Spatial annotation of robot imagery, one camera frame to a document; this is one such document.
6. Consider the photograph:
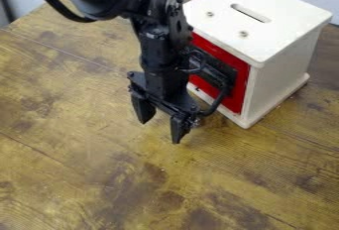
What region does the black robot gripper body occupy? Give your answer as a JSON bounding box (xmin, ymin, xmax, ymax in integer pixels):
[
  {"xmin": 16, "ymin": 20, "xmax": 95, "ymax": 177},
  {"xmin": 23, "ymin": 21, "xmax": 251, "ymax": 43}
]
[{"xmin": 127, "ymin": 30, "xmax": 199, "ymax": 125}]

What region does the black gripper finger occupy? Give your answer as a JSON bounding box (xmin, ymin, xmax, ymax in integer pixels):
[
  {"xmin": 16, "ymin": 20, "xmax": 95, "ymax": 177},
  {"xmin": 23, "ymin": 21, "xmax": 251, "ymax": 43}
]
[
  {"xmin": 131, "ymin": 94, "xmax": 156, "ymax": 124},
  {"xmin": 169, "ymin": 115, "xmax": 191, "ymax": 144}
]

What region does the red drawer with black handle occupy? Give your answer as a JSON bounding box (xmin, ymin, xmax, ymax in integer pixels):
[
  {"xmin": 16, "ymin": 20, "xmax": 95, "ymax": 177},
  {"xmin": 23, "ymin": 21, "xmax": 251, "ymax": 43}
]
[{"xmin": 189, "ymin": 33, "xmax": 251, "ymax": 114}]

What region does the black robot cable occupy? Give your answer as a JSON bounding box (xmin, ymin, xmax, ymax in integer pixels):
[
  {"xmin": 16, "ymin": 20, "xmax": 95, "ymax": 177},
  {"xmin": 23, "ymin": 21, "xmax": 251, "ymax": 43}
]
[{"xmin": 180, "ymin": 47, "xmax": 208, "ymax": 75}]

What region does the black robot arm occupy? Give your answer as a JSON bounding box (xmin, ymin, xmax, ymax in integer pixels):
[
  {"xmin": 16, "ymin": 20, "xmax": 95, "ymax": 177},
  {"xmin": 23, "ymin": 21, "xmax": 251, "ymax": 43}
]
[{"xmin": 45, "ymin": 0, "xmax": 199, "ymax": 144}]

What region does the white wooden drawer box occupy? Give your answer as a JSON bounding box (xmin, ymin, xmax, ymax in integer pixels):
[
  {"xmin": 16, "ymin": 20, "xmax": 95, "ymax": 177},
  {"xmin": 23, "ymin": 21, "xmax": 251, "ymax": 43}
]
[{"xmin": 184, "ymin": 0, "xmax": 332, "ymax": 128}]

